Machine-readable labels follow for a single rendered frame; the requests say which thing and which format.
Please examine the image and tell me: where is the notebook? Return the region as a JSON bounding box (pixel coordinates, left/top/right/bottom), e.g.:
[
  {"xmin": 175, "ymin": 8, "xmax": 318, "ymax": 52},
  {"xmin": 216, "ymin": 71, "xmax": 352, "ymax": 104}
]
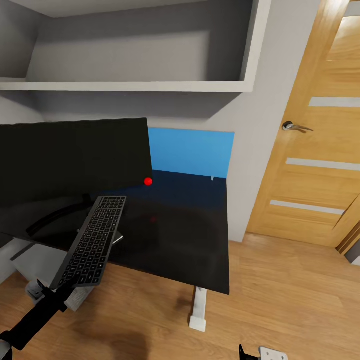
[{"xmin": 113, "ymin": 231, "xmax": 123, "ymax": 244}]

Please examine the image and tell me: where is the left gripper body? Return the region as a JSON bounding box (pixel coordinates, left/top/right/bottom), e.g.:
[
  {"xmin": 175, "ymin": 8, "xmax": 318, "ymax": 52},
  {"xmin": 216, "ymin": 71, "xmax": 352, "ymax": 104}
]
[{"xmin": 22, "ymin": 287, "xmax": 68, "ymax": 333}]

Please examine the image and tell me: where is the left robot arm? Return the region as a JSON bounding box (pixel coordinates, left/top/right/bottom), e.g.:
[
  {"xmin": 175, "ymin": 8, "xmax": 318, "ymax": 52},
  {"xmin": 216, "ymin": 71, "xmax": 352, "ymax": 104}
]
[{"xmin": 0, "ymin": 274, "xmax": 81, "ymax": 360}]

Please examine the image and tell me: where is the keyboard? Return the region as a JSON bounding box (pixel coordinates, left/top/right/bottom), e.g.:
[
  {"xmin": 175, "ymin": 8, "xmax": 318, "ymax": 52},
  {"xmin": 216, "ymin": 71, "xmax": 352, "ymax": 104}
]
[{"xmin": 49, "ymin": 196, "xmax": 127, "ymax": 292}]

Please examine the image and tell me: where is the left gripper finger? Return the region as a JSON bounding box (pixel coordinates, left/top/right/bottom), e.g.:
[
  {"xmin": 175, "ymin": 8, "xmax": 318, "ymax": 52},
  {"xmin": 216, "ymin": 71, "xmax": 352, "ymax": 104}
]
[
  {"xmin": 63, "ymin": 287, "xmax": 76, "ymax": 302},
  {"xmin": 55, "ymin": 274, "xmax": 81, "ymax": 302}
]

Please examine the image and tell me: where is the monitor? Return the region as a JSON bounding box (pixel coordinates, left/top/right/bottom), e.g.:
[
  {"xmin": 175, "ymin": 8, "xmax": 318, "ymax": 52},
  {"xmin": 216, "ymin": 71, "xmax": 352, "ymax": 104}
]
[{"xmin": 0, "ymin": 117, "xmax": 154, "ymax": 234}]

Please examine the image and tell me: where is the desktop computer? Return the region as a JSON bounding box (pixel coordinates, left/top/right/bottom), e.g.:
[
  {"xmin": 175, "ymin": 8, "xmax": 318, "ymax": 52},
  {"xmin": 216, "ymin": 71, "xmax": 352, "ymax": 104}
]
[{"xmin": 9, "ymin": 242, "xmax": 95, "ymax": 312}]

